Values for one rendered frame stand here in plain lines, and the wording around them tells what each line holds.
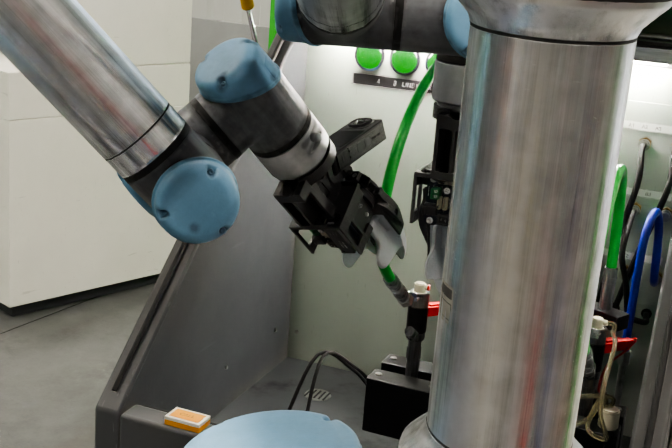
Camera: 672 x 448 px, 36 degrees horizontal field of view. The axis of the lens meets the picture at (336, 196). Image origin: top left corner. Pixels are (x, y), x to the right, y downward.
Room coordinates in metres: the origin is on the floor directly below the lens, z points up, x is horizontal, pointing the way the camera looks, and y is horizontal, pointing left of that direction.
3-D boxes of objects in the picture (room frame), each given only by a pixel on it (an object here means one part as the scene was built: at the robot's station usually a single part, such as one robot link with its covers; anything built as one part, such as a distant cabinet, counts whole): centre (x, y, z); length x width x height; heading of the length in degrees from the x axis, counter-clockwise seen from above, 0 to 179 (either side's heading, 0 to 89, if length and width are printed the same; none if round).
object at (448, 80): (1.01, -0.13, 1.43); 0.08 x 0.08 x 0.05
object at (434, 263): (1.01, -0.11, 1.25); 0.06 x 0.03 x 0.09; 159
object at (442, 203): (1.00, -0.12, 1.35); 0.09 x 0.08 x 0.12; 159
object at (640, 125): (1.50, -0.44, 1.20); 0.13 x 0.03 x 0.31; 69
